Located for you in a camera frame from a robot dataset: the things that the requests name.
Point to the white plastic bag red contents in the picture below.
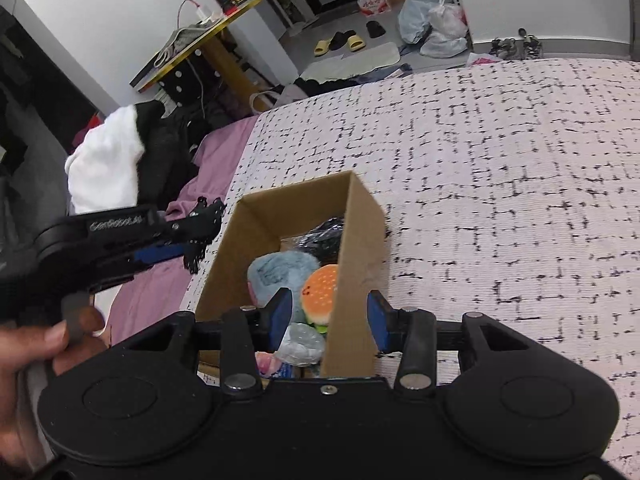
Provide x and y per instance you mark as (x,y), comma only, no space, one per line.
(450,17)

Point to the grey cloth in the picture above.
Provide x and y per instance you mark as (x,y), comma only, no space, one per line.
(185,40)

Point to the cream floor rug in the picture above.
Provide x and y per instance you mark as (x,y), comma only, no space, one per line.
(355,60)

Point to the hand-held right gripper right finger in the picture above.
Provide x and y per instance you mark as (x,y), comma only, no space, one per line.
(378,322)

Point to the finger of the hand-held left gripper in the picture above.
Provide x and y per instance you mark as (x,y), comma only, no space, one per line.
(155,255)
(175,227)

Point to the colourful printed packet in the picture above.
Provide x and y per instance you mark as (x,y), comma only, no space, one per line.
(272,366)

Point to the red cloth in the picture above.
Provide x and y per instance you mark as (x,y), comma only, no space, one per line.
(87,132)

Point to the orange burger plush toy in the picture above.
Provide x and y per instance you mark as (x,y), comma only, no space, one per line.
(320,295)

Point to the red patterned bag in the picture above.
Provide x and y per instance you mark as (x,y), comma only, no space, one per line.
(484,59)

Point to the black slipper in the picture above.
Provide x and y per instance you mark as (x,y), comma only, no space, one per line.
(376,29)
(342,40)

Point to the blue-grey fluffy plush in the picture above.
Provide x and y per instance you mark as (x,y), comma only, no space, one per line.
(277,272)

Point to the black knit item white label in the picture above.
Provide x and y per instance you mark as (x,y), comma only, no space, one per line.
(322,242)

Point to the purple bed sheet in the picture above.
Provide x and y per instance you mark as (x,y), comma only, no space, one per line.
(220,150)

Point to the pile of white black clothes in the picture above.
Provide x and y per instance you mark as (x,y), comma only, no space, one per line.
(105,165)

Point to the white tote bag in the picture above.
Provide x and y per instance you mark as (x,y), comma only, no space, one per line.
(272,100)

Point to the hanging dark clothes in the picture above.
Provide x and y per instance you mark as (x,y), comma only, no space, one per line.
(35,85)

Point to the blue jeans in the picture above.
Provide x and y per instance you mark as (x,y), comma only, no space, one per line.
(387,72)

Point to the yellow slipper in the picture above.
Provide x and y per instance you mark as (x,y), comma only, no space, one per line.
(355,43)
(321,48)

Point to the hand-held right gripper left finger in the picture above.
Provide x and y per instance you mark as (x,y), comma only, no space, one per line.
(281,317)

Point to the person's left hand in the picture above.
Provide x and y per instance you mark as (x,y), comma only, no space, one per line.
(30,355)

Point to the brown cardboard box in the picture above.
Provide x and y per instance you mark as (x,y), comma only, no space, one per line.
(357,240)

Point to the round yellow-edged table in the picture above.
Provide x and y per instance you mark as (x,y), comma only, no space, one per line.
(225,17)

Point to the white power adapter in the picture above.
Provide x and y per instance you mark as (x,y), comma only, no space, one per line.
(202,14)

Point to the pack of water bottles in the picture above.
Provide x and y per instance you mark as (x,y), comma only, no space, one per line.
(375,1)

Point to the grey sneaker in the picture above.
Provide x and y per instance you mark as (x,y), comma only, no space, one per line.
(504,47)
(531,45)

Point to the black clothes on floor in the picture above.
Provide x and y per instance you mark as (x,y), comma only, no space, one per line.
(325,85)

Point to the white soft pad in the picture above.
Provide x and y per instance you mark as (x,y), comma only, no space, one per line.
(300,342)

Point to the large blue-grey plastic bag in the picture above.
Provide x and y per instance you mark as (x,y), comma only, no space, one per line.
(417,10)

